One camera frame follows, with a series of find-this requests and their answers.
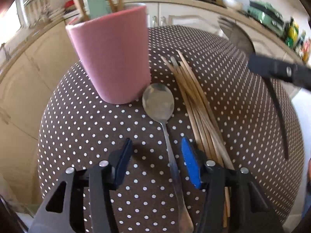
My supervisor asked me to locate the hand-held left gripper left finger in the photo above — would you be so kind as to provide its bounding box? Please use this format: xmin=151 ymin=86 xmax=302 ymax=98
xmin=29 ymin=138 xmax=134 ymax=233

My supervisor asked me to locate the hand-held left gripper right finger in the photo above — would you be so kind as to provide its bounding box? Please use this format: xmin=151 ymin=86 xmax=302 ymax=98
xmin=181 ymin=137 xmax=285 ymax=233

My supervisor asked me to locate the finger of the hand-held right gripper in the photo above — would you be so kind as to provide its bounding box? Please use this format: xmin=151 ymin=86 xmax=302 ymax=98
xmin=248 ymin=53 xmax=311 ymax=91

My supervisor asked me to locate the bundle of wooden chopsticks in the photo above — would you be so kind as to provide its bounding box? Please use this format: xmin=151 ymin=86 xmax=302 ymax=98
xmin=160 ymin=50 xmax=235 ymax=229

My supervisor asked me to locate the metal spoon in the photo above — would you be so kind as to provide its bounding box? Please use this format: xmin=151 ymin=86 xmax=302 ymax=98
xmin=142 ymin=83 xmax=195 ymax=233

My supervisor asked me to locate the pink cup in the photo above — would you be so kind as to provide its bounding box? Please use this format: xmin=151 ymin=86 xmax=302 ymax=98
xmin=66 ymin=4 xmax=152 ymax=105

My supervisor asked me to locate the red sauce bottle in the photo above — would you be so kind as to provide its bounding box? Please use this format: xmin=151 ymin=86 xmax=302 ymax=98
xmin=302 ymin=37 xmax=311 ymax=63

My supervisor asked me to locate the dark sauce bottle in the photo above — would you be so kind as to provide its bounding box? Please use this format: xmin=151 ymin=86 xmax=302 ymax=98
xmin=296 ymin=30 xmax=307 ymax=56

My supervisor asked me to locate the brown polka dot tablecloth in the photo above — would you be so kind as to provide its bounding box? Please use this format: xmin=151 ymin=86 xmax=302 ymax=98
xmin=36 ymin=25 xmax=306 ymax=233

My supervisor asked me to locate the green bottle yellow cap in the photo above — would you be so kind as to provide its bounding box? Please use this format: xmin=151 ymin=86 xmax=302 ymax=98
xmin=284 ymin=17 xmax=300 ymax=48

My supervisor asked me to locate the green electric cooker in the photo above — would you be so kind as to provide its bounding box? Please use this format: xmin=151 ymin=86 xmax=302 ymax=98
xmin=246 ymin=0 xmax=286 ymax=38

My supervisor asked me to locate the stack of white bowls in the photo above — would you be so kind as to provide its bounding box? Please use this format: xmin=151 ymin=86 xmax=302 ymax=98
xmin=49 ymin=7 xmax=66 ymax=20

